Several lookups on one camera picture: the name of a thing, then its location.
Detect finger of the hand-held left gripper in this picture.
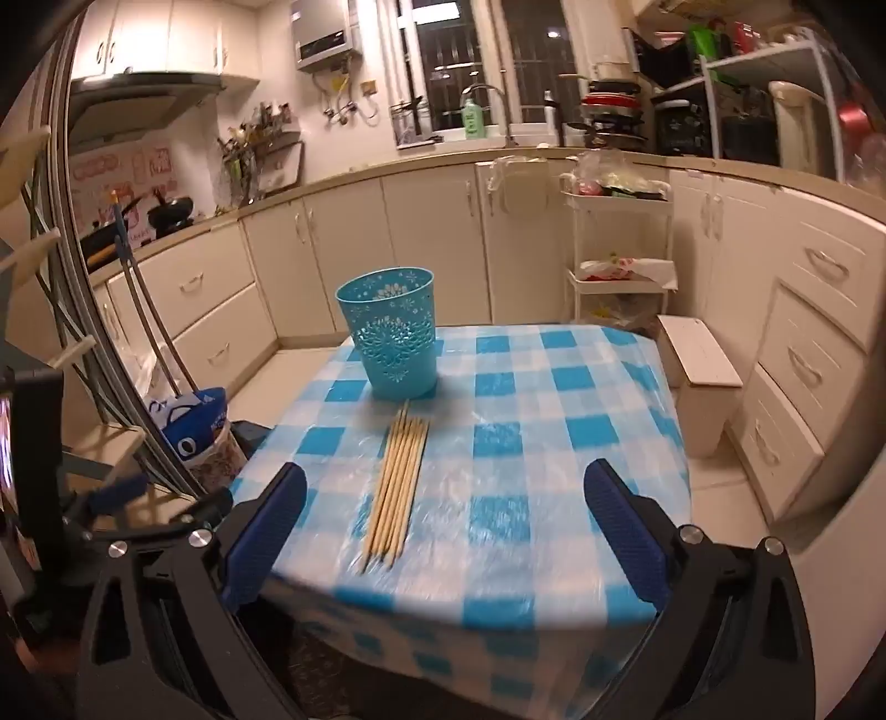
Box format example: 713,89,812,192
65,486,235,549
61,477,150,531

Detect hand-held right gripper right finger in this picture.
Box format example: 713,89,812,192
583,458,814,720

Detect grey range hood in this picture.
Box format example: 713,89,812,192
65,69,229,150

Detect teal perforated plastic basket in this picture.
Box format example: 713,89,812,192
336,265,442,401

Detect blue shopping bag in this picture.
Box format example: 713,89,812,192
145,386,231,461

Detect red and white plastic bag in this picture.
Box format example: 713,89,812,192
578,256,683,292

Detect metal mop handle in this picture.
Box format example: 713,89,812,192
128,266,203,394

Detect pale cutting board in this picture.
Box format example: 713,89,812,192
259,142,306,195

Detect cream upper kitchen cabinets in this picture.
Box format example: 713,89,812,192
69,0,260,80

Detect clear plastic bags of food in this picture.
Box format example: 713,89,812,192
571,148,672,202

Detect green bag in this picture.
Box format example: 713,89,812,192
685,22,735,60

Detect white lidded trash bin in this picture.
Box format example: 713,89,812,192
654,313,745,459

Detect blue tipped mop handle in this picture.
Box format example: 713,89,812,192
107,187,182,397

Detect clear plastic bag on handle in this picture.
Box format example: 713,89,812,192
482,153,551,215

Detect black frying pan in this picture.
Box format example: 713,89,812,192
78,222,150,268

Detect chrome sink faucet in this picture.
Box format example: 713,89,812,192
460,83,517,148

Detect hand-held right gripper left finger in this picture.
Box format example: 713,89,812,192
76,462,309,720

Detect floral patterned bin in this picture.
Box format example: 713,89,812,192
183,422,250,496

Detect blue checked tablecloth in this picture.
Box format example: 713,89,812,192
228,322,693,720

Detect wall utensil rack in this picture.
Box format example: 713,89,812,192
218,100,306,209

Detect water heater hoses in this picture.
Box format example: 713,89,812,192
311,65,382,129

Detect black wire dish rack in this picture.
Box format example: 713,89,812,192
389,93,444,148

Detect white trolley cart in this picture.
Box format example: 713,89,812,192
559,156,679,333

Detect bundle of wooden chopsticks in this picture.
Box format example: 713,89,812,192
361,400,434,574

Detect white thermo pot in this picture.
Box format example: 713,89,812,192
767,79,835,174

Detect black wok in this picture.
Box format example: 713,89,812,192
147,196,197,229

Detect stack of pans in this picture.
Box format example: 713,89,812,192
564,61,652,153

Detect silver wall water heater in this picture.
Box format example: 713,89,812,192
289,0,364,72

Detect cream kitchen cabinets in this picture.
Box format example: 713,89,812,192
69,0,260,80
83,148,886,527

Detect cream lower kitchen cabinets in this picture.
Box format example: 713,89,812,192
83,148,886,527

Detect pink wall stickers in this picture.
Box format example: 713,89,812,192
69,142,181,250

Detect kitchen window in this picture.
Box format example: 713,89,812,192
391,0,589,136

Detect white shelf rack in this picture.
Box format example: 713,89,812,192
651,28,842,181

